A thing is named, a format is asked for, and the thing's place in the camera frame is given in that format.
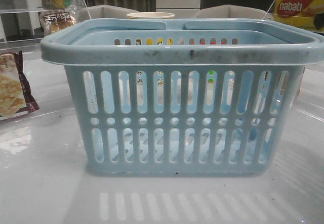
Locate packaged bread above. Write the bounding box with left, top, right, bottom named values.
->
left=39, top=10, right=77, bottom=36

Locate light blue plastic basket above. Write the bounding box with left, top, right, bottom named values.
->
left=40, top=18, right=324, bottom=178

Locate cream paper cup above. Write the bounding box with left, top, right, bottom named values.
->
left=127, top=12, right=175, bottom=19

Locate grey armchair left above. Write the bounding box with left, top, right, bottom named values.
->
left=75, top=5, right=138, bottom=22

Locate grey armchair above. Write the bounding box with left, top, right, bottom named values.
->
left=195, top=5, right=274, bottom=20
left=75, top=5, right=138, bottom=22

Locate grey armchair right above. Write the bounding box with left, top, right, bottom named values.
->
left=195, top=5, right=274, bottom=20

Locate brown cracker snack bag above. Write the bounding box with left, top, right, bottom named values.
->
left=1, top=52, right=39, bottom=121

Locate yellow Nabati wafer box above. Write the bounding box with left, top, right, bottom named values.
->
left=273, top=0, right=323, bottom=32

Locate clear acrylic shelf left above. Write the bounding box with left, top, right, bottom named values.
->
left=1, top=0, right=86, bottom=14

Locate basket front handle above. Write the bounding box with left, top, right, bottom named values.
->
left=40, top=20, right=323, bottom=66

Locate basket handle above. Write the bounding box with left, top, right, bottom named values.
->
left=73, top=19, right=323, bottom=46
left=40, top=20, right=323, bottom=66

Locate basket rear handle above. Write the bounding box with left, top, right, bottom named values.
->
left=73, top=19, right=323, bottom=46

